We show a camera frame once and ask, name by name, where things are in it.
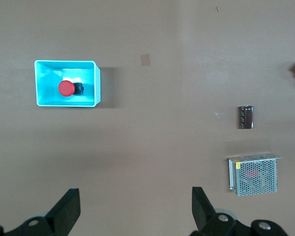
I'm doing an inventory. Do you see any metal mesh power supply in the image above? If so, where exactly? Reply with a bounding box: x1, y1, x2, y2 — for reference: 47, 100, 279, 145
227, 153, 282, 197

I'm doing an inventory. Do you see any red push button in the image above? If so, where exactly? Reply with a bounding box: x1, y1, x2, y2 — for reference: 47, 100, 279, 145
58, 80, 86, 97

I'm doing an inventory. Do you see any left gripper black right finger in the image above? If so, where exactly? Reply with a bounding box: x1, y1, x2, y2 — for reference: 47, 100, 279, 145
191, 186, 290, 236

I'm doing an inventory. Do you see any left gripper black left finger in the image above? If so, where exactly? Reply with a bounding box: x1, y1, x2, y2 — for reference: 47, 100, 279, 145
0, 188, 81, 236

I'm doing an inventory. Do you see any brown tape patch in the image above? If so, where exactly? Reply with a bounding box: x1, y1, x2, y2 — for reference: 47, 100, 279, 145
140, 53, 151, 67

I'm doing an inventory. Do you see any dark brown capacitor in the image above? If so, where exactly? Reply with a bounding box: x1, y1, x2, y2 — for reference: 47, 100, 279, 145
237, 105, 255, 130

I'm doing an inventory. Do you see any cyan plastic box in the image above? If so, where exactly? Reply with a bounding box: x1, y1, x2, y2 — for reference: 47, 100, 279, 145
34, 59, 101, 108

